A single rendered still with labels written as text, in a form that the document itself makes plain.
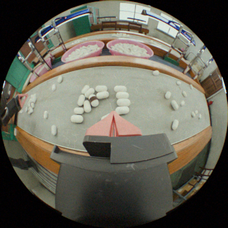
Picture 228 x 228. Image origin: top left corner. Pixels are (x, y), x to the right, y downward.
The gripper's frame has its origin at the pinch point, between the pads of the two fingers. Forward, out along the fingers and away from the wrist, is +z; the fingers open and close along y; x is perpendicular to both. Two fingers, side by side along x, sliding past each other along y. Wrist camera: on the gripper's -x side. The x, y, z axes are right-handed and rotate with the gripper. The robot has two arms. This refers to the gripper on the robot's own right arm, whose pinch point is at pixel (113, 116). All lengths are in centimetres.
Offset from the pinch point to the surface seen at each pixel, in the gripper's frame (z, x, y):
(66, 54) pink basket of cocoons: 36, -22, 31
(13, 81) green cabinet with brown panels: 12, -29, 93
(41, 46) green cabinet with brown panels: 59, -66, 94
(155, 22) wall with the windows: 336, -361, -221
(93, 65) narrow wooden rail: 20.5, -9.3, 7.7
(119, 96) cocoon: 8.8, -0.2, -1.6
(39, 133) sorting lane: 0.2, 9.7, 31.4
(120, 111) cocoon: 5.5, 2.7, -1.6
